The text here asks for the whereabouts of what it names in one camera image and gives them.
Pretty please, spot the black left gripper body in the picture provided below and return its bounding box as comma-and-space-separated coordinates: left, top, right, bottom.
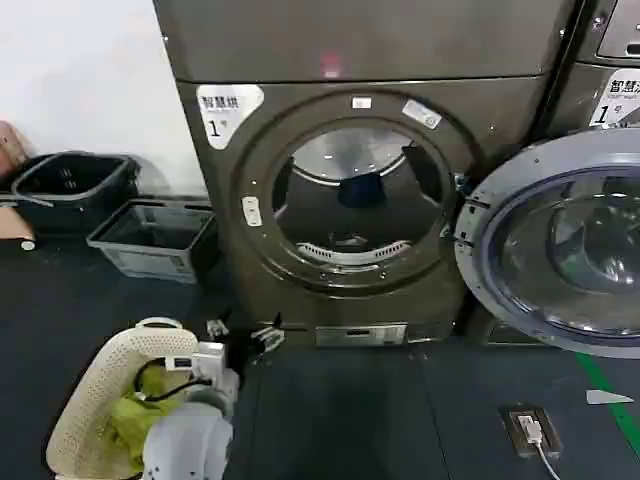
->
222, 333, 261, 386

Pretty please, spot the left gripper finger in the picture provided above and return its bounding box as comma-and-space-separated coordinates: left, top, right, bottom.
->
206, 315, 230, 346
249, 324, 287, 354

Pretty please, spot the grey plastic crate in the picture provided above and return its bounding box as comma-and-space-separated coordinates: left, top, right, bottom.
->
85, 198, 219, 285

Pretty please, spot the yellow-green garment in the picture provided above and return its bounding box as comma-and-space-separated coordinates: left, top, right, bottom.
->
106, 363, 177, 472

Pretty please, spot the grey dryer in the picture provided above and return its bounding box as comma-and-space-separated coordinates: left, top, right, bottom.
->
151, 0, 587, 84
537, 59, 640, 346
174, 74, 556, 351
569, 0, 640, 66

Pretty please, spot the white perforated laundry basket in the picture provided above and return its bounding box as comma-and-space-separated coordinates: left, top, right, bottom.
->
45, 316, 202, 480

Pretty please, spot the dark blue garment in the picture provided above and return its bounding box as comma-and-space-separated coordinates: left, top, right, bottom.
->
336, 172, 389, 209

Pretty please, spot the white number sticker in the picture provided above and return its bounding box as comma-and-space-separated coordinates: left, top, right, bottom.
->
588, 68, 640, 129
195, 83, 265, 151

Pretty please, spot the metal floor socket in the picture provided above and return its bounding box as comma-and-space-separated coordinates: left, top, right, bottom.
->
499, 405, 564, 459

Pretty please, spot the brown cardboard box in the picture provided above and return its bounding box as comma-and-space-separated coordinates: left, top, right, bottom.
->
0, 119, 37, 252

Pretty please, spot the white power plug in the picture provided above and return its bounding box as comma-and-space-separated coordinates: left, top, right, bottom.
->
517, 412, 544, 445

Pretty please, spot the round glass dryer door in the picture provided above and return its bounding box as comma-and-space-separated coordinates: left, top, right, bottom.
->
452, 127, 640, 359

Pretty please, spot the white arrow floor sticker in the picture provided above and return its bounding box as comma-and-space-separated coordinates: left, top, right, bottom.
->
585, 388, 635, 406

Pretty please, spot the green floor tape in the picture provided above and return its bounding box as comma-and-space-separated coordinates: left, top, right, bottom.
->
573, 349, 640, 447

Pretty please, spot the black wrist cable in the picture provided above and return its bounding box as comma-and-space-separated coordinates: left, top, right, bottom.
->
132, 358, 217, 402

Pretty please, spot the black plastic basket with handle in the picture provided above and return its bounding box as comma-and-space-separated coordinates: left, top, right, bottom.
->
10, 151, 142, 235

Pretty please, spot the white power cable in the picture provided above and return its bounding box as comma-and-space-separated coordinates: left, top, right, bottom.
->
532, 439, 561, 480

